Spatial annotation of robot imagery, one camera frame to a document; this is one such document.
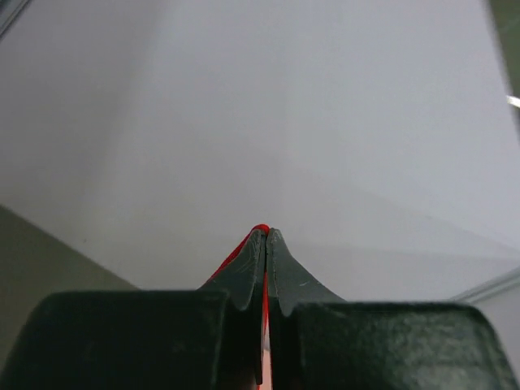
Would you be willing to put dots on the aluminium rail profile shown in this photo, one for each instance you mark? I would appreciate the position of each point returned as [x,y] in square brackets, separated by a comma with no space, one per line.
[494,287]

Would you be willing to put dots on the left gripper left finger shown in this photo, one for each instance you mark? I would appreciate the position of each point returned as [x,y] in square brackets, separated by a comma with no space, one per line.
[207,338]

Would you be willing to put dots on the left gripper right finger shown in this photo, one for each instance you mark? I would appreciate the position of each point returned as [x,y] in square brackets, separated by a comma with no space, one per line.
[322,341]

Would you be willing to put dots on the red t shirt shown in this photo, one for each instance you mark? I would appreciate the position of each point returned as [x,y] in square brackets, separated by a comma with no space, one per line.
[264,292]

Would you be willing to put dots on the left aluminium frame post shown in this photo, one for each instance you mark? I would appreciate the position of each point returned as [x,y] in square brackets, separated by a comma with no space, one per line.
[10,10]

